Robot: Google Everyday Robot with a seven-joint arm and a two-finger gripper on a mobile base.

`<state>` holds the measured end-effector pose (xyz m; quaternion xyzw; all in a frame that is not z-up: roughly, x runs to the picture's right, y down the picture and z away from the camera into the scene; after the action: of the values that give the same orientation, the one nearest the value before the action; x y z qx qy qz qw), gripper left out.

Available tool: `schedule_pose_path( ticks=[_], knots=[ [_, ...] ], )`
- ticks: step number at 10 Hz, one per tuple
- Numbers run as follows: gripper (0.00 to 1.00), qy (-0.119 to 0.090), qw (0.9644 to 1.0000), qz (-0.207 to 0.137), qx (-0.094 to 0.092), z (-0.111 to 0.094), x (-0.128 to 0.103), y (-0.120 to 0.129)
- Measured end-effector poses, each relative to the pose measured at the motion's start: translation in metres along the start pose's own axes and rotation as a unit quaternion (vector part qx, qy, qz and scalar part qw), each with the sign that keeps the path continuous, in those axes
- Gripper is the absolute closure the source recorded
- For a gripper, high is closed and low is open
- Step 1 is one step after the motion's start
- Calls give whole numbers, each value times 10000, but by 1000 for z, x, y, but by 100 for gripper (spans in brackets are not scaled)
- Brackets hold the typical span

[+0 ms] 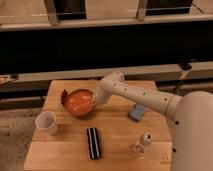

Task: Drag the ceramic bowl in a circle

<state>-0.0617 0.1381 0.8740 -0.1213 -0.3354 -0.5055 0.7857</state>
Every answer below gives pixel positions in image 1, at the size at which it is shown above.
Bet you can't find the orange ceramic bowl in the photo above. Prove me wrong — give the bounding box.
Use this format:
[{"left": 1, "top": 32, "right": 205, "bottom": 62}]
[{"left": 64, "top": 89, "right": 94, "bottom": 117}]

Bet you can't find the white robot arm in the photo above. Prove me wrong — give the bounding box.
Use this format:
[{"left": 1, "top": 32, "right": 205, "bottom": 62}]
[{"left": 93, "top": 72, "right": 213, "bottom": 171}]

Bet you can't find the dark red small object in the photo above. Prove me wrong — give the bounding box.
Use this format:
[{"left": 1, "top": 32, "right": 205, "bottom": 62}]
[{"left": 61, "top": 89, "right": 68, "bottom": 106}]

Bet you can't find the blue sponge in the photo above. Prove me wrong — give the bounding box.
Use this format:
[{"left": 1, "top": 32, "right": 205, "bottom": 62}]
[{"left": 129, "top": 104, "right": 145, "bottom": 122}]

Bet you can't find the wooden table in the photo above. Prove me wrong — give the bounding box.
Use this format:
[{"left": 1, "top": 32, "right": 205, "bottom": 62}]
[{"left": 24, "top": 80, "right": 171, "bottom": 171}]

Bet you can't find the white plastic cup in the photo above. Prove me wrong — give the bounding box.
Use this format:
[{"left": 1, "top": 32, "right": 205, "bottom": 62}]
[{"left": 35, "top": 111, "right": 58, "bottom": 135}]

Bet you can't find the small white bottle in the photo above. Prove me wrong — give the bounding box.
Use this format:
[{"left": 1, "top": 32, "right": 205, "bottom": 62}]
[{"left": 133, "top": 132, "right": 152, "bottom": 155}]

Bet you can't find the black clamp on rail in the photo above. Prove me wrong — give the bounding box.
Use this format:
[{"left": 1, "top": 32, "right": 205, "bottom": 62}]
[{"left": 180, "top": 59, "right": 197, "bottom": 71}]

